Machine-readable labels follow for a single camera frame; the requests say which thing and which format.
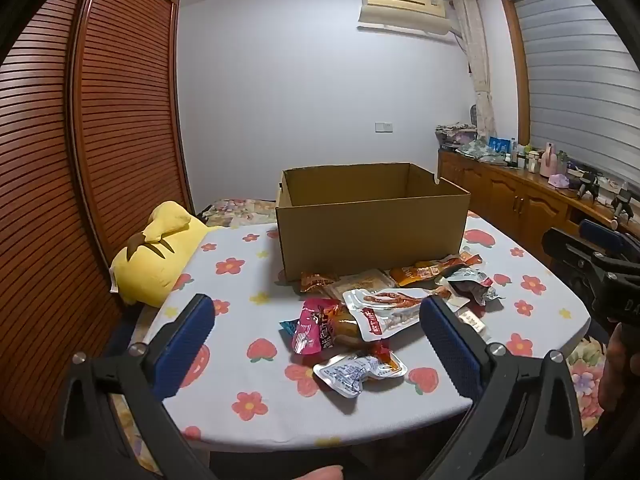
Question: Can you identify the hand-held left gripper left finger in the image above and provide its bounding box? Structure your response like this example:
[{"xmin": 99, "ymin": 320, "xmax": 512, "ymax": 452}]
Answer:
[{"xmin": 45, "ymin": 292, "xmax": 217, "ymax": 480}]

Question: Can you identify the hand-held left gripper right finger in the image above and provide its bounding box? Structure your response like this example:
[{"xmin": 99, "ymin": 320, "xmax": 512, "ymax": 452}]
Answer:
[{"xmin": 419, "ymin": 294, "xmax": 591, "ymax": 480}]

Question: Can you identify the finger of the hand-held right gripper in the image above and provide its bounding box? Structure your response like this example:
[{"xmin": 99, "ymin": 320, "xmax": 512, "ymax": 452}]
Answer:
[
  {"xmin": 579, "ymin": 218, "xmax": 629, "ymax": 250},
  {"xmin": 542, "ymin": 227, "xmax": 609, "ymax": 287}
]

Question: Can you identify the white nougat packet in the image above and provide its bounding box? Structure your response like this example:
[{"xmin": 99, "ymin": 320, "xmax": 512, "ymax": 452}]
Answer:
[{"xmin": 450, "ymin": 302, "xmax": 490, "ymax": 335}]

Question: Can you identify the dark silver snack packet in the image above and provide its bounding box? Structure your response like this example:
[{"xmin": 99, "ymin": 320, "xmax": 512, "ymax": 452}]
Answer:
[{"xmin": 446, "ymin": 266, "xmax": 505, "ymax": 307}]

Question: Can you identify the white red-label snack packet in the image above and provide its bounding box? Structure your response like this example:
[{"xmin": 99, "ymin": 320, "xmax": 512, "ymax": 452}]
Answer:
[{"xmin": 342, "ymin": 287, "xmax": 453, "ymax": 343}]

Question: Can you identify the long orange snack packet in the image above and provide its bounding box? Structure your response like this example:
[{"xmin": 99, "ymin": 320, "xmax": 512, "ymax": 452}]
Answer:
[{"xmin": 389, "ymin": 251, "xmax": 484, "ymax": 288}]

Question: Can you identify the brown bread packet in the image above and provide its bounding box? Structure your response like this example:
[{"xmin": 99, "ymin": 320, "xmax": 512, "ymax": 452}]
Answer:
[{"xmin": 299, "ymin": 269, "xmax": 397, "ymax": 303}]

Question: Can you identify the silver blue snack packet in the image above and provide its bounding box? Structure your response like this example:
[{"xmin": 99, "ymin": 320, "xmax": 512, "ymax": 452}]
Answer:
[{"xmin": 312, "ymin": 339, "xmax": 409, "ymax": 399}]

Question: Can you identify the pink snack packet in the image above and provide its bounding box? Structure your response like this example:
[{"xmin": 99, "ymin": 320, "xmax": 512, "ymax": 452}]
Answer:
[{"xmin": 291, "ymin": 297, "xmax": 347, "ymax": 356}]

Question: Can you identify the brown cardboard box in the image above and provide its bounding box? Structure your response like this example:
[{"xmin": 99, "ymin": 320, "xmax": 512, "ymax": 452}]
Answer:
[{"xmin": 275, "ymin": 162, "xmax": 472, "ymax": 283}]

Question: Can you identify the person's right hand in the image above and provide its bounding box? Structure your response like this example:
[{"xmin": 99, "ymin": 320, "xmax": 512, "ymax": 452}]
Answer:
[{"xmin": 599, "ymin": 324, "xmax": 640, "ymax": 414}]

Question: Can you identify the person's left hand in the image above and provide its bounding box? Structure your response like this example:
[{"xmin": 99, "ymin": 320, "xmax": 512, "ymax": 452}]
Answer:
[{"xmin": 294, "ymin": 464, "xmax": 346, "ymax": 480}]

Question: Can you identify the black tripod stand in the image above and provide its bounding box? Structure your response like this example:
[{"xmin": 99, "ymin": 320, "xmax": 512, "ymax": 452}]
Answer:
[
  {"xmin": 575, "ymin": 172, "xmax": 601, "ymax": 201},
  {"xmin": 612, "ymin": 182, "xmax": 636, "ymax": 221}
]

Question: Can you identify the white fruit-print tablecloth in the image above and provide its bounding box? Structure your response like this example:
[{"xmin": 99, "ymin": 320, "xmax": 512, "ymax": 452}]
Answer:
[{"xmin": 145, "ymin": 212, "xmax": 592, "ymax": 453}]

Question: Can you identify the wooden sideboard cabinet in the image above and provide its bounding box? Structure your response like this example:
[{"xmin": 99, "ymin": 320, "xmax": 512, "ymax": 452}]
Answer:
[{"xmin": 437, "ymin": 149, "xmax": 640, "ymax": 271}]

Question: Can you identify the yellow plush toy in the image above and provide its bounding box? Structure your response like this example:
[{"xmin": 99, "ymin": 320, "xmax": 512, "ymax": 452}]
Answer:
[{"xmin": 109, "ymin": 201, "xmax": 223, "ymax": 307}]

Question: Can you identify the folded green cloth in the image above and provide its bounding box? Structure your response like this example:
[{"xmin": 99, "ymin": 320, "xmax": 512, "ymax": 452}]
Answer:
[{"xmin": 457, "ymin": 140, "xmax": 493, "ymax": 162}]

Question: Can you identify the stack of folded clothes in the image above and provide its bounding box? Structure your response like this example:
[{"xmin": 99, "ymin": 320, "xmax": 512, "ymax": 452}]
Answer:
[{"xmin": 435, "ymin": 122, "xmax": 481, "ymax": 153}]

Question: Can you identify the grey window blind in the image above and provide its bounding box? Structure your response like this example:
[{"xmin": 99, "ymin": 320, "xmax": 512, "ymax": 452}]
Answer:
[{"xmin": 510, "ymin": 0, "xmax": 640, "ymax": 186}]

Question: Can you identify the patterned beige curtain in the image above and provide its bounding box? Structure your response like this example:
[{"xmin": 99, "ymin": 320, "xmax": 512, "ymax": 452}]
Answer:
[{"xmin": 452, "ymin": 0, "xmax": 496, "ymax": 141}]

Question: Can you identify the wooden louvered wardrobe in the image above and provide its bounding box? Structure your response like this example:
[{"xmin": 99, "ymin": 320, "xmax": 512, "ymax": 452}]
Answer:
[{"xmin": 0, "ymin": 0, "xmax": 196, "ymax": 451}]

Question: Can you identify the wooden window frame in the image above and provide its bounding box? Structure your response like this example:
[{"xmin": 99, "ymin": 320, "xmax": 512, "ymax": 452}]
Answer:
[{"xmin": 499, "ymin": 0, "xmax": 571, "ymax": 150}]

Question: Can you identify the beige wall air conditioner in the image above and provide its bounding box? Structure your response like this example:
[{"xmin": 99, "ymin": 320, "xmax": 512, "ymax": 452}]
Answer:
[{"xmin": 357, "ymin": 0, "xmax": 451, "ymax": 36}]

